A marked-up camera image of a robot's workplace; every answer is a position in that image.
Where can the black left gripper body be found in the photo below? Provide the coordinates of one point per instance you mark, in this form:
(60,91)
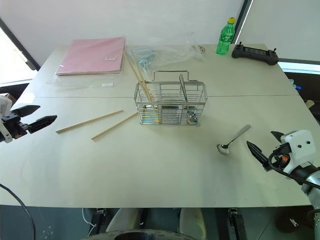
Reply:
(12,123)

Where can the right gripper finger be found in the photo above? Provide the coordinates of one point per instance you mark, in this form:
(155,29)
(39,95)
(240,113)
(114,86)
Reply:
(277,135)
(256,151)

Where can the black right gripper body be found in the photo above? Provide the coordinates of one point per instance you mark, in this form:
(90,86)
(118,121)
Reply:
(283,148)

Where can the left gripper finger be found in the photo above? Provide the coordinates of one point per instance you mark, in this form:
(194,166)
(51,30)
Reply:
(42,122)
(26,110)

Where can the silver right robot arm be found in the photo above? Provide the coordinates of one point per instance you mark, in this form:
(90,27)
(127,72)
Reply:
(311,182)

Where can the steel spoon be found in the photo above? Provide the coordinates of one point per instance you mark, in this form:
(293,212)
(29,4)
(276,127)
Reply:
(223,149)

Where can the wooden chopstick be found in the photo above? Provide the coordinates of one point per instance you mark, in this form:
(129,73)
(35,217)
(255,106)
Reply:
(135,72)
(87,121)
(113,127)
(140,68)

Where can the clear plastic sleeve with label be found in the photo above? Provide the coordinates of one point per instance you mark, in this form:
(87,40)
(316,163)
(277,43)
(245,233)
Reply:
(75,83)

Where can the pink paper pack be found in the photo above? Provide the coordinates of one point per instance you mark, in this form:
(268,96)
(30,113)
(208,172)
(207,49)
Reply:
(92,56)

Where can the black remote controller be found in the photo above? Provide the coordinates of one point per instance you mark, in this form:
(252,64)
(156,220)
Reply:
(255,53)

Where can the white rounded shell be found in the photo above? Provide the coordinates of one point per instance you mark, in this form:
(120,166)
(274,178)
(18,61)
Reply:
(192,221)
(123,220)

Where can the flat steel utensil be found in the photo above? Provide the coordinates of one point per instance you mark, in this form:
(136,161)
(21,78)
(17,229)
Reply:
(183,87)

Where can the green plastic bottle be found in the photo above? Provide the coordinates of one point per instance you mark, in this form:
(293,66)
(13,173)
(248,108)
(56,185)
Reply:
(225,37)

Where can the blue items in bag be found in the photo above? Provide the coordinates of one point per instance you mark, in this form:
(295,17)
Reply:
(145,56)

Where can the clear plastic bag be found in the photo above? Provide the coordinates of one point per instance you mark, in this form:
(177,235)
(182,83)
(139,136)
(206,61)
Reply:
(175,53)

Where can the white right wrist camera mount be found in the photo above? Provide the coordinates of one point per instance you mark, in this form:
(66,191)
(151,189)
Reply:
(298,145)

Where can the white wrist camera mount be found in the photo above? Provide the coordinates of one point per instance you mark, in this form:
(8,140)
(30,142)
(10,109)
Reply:
(298,145)
(3,106)

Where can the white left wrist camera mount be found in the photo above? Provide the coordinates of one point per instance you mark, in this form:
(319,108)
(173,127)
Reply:
(3,106)

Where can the black table leg frame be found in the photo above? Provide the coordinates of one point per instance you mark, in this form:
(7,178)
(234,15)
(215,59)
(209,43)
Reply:
(237,222)

